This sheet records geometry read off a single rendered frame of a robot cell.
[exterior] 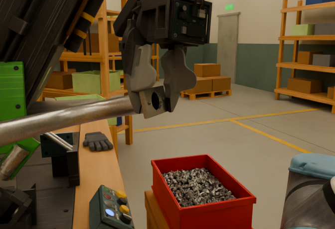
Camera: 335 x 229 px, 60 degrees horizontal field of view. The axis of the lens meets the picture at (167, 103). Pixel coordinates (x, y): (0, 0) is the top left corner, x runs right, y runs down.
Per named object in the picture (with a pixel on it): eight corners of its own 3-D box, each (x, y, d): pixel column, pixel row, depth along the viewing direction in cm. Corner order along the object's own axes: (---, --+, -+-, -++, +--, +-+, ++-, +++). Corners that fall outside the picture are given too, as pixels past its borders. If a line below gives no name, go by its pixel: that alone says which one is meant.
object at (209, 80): (211, 90, 788) (212, 62, 772) (231, 95, 720) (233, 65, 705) (173, 94, 728) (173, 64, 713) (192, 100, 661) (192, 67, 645)
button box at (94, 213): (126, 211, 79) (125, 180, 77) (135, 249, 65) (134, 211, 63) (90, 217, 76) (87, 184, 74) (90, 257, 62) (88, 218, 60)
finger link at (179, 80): (190, 117, 39) (183, 49, 37) (164, 111, 44) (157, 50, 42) (206, 111, 41) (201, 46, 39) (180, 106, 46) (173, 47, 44)
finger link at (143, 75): (137, 115, 34) (155, 40, 35) (114, 108, 39) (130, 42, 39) (158, 119, 36) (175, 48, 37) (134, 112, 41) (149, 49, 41)
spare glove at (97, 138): (79, 138, 127) (78, 133, 127) (102, 135, 131) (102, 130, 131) (86, 154, 109) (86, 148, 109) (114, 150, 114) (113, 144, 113)
